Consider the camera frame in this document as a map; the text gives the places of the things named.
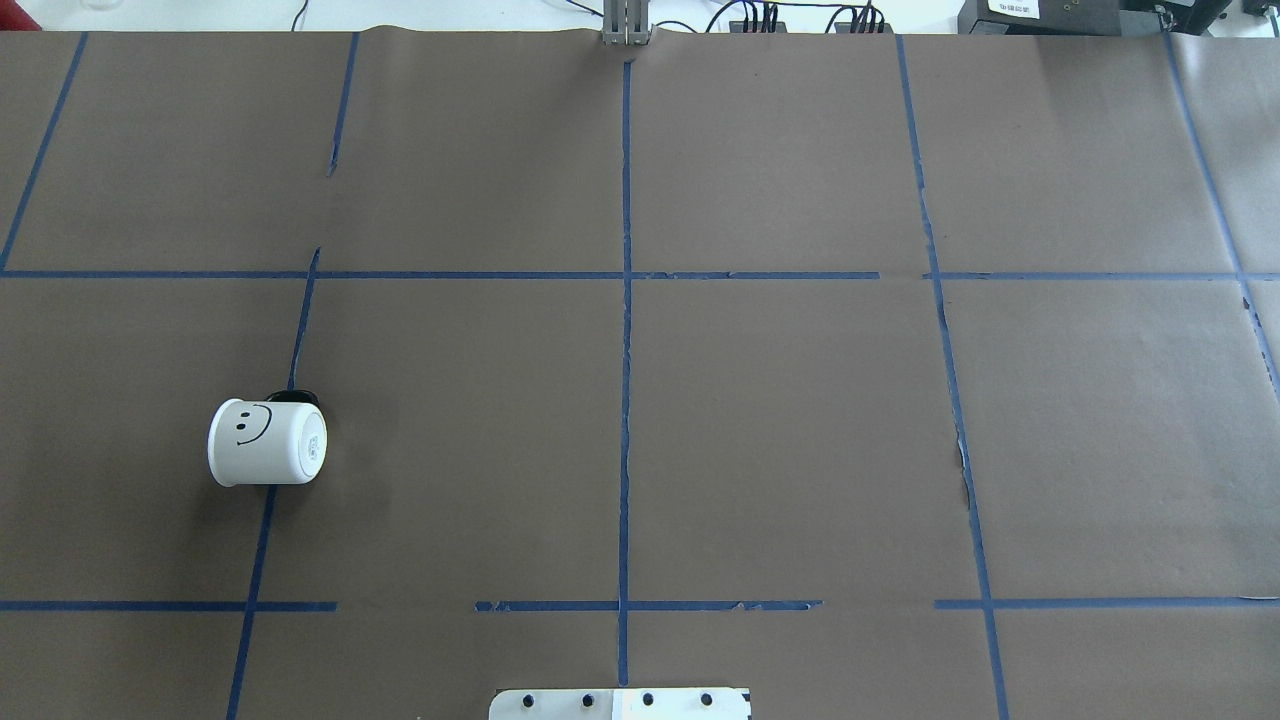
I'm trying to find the aluminium frame post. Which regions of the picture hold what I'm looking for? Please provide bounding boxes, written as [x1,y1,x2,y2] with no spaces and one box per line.
[602,0,652,46]

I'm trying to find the white smiley mug black handle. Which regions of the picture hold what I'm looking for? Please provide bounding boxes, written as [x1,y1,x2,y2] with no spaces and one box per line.
[206,389,329,487]

